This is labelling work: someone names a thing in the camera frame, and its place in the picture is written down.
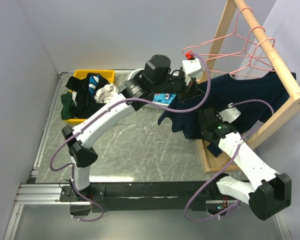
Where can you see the black garment with blue print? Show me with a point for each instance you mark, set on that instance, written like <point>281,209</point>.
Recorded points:
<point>83,92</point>

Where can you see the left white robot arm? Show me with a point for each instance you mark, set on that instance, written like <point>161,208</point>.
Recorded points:
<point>139,90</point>

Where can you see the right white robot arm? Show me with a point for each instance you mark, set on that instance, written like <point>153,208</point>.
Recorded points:
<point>267,192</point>

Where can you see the yellow plastic bin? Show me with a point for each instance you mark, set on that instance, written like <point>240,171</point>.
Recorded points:
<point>81,74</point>

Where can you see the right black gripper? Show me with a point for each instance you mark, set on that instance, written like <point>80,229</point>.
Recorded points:
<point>215,112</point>

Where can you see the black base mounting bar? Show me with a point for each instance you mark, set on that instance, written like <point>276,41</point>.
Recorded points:
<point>130,196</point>

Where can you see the blue shark print cloth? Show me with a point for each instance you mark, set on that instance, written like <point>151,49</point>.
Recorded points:
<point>164,98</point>

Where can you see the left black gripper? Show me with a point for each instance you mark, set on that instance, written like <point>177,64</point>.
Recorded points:
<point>193,90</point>

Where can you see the dark green garment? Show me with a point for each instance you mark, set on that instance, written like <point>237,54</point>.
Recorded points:
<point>68,106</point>

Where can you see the navy blue t shirt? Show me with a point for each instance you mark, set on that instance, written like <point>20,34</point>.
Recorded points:
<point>257,98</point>

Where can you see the white crumpled garment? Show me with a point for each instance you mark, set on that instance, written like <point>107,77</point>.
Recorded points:
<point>105,94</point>

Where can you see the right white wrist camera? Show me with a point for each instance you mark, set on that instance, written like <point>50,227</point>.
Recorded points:
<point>230,114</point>

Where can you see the white plastic basket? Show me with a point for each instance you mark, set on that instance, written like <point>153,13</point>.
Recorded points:
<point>154,105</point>

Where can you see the pink wire hanger front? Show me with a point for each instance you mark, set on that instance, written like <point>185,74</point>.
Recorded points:
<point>257,63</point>

